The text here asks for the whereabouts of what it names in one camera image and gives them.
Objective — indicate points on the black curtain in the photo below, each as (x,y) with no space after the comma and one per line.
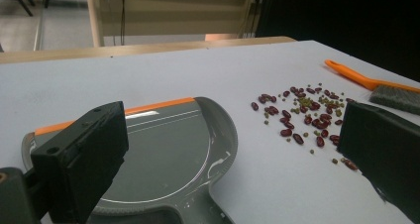
(346,16)

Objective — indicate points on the pale wooden desk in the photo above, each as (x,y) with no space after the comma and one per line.
(171,16)

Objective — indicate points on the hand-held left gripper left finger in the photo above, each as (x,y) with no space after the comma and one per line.
(82,151)

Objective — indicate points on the pile of red and green beans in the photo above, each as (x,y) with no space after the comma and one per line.
(286,132)

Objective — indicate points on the wooden table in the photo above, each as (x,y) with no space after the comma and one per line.
(132,49)

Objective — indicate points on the metal floor rail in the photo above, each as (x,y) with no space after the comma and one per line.
(39,29)

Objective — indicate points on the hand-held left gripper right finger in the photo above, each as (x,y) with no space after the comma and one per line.
(386,151)

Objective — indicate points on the grey dustpan with orange edge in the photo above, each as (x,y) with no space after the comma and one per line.
(171,151)

